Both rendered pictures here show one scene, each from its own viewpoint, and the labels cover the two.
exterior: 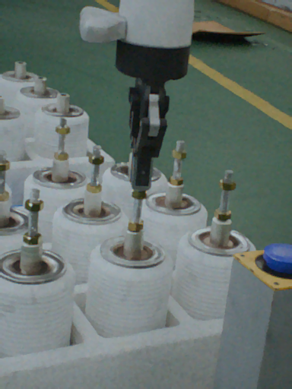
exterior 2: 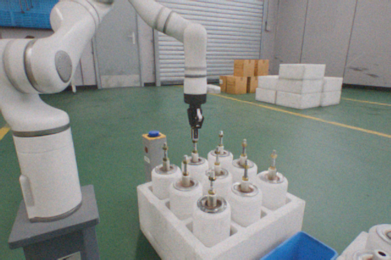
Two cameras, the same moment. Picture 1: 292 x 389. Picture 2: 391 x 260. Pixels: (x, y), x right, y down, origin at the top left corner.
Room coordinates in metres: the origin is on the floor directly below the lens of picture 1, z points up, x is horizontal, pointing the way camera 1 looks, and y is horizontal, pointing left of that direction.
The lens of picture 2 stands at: (1.52, -0.09, 0.60)
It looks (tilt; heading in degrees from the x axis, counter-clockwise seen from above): 17 degrees down; 173
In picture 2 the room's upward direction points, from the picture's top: straight up
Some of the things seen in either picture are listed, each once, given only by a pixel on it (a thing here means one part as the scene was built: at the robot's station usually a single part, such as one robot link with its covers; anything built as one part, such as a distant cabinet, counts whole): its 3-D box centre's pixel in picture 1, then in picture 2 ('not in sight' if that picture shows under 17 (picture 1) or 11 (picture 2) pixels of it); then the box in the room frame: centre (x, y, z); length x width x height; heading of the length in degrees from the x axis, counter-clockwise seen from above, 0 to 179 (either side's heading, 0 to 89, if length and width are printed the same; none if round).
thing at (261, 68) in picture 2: not in sight; (258, 68); (-2.91, 1.68, 0.45); 0.30 x 0.24 x 0.30; 18
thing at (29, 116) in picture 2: not in sight; (34, 90); (1.07, -0.32, 0.54); 0.09 x 0.09 x 0.17; 84
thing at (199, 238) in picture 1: (218, 241); (166, 169); (0.82, -0.09, 0.25); 0.08 x 0.08 x 0.01
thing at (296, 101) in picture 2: not in sight; (297, 98); (-1.42, 1.68, 0.09); 0.39 x 0.39 x 0.18; 24
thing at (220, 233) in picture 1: (220, 232); (165, 165); (0.82, -0.09, 0.26); 0.02 x 0.02 x 0.03
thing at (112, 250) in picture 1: (132, 252); (195, 160); (0.77, 0.01, 0.25); 0.08 x 0.08 x 0.01
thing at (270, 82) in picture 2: not in sight; (277, 82); (-1.81, 1.56, 0.27); 0.39 x 0.39 x 0.18; 23
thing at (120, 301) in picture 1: (125, 321); (195, 183); (0.77, 0.01, 0.16); 0.10 x 0.10 x 0.18
